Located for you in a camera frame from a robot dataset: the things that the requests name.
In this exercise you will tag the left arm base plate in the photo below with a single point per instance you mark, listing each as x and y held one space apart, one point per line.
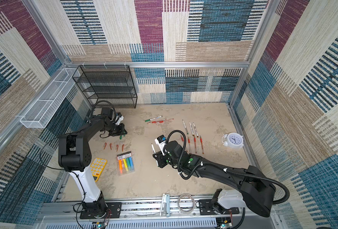
93 211

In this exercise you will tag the brown capped white marker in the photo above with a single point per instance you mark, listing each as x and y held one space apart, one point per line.
195 130

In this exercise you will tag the metal bracket on rail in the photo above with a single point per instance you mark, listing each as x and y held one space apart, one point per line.
165 206

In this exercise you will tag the yellow calculator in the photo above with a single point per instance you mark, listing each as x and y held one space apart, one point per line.
97 167

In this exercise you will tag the red gel pen diagonal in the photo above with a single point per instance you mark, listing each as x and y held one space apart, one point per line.
195 144

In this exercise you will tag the green marker top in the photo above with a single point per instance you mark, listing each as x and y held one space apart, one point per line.
151 119

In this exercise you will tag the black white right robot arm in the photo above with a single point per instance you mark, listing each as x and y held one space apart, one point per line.
259 193

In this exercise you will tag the white alarm clock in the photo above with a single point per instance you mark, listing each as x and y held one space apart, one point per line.
233 140

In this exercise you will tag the white wire mesh basket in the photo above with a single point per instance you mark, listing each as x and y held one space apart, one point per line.
45 107

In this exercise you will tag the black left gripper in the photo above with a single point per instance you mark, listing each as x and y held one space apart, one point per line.
121 129

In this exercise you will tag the highlighter pack in clear case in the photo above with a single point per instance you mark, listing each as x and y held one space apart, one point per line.
125 163

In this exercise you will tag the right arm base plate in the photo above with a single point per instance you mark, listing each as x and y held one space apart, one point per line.
210 207

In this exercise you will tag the black wire mesh shelf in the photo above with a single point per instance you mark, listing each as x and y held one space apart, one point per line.
107 84

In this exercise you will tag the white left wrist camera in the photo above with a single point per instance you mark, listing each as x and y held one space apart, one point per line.
119 118

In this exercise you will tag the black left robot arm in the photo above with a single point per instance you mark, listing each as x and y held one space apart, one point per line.
75 157

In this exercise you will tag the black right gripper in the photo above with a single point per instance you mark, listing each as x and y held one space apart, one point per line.
160 159

